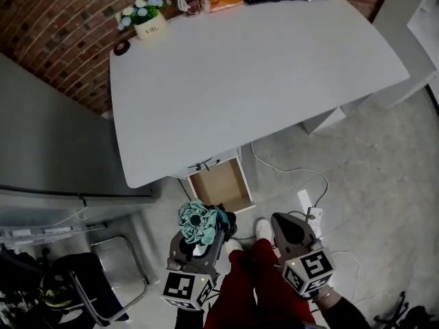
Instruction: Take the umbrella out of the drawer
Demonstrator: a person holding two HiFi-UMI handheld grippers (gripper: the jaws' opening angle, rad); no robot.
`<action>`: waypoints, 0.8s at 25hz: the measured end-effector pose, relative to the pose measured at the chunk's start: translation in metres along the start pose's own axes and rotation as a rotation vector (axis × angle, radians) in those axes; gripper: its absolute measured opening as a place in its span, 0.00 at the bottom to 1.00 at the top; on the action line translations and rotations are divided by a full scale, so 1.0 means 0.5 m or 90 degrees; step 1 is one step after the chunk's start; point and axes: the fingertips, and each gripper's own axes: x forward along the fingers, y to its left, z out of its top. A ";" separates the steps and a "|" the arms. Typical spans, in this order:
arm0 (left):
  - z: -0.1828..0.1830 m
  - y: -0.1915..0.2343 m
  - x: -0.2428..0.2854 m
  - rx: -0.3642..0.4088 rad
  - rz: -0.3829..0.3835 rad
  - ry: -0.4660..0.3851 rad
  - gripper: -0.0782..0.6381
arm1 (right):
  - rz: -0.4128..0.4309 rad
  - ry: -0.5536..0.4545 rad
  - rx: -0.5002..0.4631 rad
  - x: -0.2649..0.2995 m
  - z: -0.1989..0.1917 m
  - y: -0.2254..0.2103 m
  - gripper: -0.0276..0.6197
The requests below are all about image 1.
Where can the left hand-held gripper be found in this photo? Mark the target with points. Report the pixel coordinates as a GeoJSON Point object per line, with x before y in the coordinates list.
{"type": "Point", "coordinates": [185, 286]}

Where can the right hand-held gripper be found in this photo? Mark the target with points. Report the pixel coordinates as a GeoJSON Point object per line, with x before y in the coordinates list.
{"type": "Point", "coordinates": [310, 273]}

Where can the teal and black cloth bundle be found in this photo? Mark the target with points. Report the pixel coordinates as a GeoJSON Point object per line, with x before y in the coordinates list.
{"type": "Point", "coordinates": [202, 225]}

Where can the white drawer with wooden inside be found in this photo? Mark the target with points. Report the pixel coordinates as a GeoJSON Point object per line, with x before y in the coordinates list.
{"type": "Point", "coordinates": [219, 187]}

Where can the person's right forearm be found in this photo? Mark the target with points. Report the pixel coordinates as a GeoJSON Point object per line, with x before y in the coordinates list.
{"type": "Point", "coordinates": [343, 312]}

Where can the person's left forearm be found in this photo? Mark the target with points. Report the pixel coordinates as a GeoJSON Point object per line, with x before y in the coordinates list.
{"type": "Point", "coordinates": [190, 319]}

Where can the white desk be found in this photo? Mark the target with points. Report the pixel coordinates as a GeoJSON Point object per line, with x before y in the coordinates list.
{"type": "Point", "coordinates": [240, 81]}

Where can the person's right hand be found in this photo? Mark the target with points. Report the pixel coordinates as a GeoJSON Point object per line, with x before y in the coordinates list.
{"type": "Point", "coordinates": [316, 244]}

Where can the white power strip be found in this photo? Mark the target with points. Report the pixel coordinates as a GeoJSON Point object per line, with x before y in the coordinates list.
{"type": "Point", "coordinates": [315, 221]}

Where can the person's right white shoe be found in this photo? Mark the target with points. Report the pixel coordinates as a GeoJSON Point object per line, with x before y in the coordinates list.
{"type": "Point", "coordinates": [264, 230]}

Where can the person's white shoe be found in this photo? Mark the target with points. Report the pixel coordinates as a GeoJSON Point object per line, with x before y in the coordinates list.
{"type": "Point", "coordinates": [235, 245]}
{"type": "Point", "coordinates": [264, 230]}

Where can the person's left white shoe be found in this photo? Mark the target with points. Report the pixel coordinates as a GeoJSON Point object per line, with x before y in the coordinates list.
{"type": "Point", "coordinates": [235, 245]}

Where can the person's left leg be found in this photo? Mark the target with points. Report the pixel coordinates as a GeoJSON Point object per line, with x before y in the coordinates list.
{"type": "Point", "coordinates": [233, 286]}

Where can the person's leg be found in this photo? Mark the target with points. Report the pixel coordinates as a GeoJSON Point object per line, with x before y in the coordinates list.
{"type": "Point", "coordinates": [274, 286]}
{"type": "Point", "coordinates": [233, 286]}

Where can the person's right leg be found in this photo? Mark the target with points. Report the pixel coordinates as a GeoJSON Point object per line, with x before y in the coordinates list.
{"type": "Point", "coordinates": [274, 286]}

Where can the black tripod stand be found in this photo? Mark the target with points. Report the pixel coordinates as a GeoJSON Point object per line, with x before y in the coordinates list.
{"type": "Point", "coordinates": [411, 315]}

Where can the white metal rack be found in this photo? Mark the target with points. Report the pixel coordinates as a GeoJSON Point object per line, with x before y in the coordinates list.
{"type": "Point", "coordinates": [51, 231]}

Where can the black and yellow backpack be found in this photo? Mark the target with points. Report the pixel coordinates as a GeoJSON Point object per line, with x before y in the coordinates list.
{"type": "Point", "coordinates": [51, 291]}

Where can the black tape roll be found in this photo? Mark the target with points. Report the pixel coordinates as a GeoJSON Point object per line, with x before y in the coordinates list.
{"type": "Point", "coordinates": [122, 48]}

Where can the white pot with artificial flowers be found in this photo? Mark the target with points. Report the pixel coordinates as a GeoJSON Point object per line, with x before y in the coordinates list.
{"type": "Point", "coordinates": [149, 22]}

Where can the white side cabinet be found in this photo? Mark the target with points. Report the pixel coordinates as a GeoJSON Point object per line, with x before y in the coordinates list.
{"type": "Point", "coordinates": [404, 29]}

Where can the black chair with metal frame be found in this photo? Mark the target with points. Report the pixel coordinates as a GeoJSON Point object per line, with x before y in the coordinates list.
{"type": "Point", "coordinates": [116, 262]}

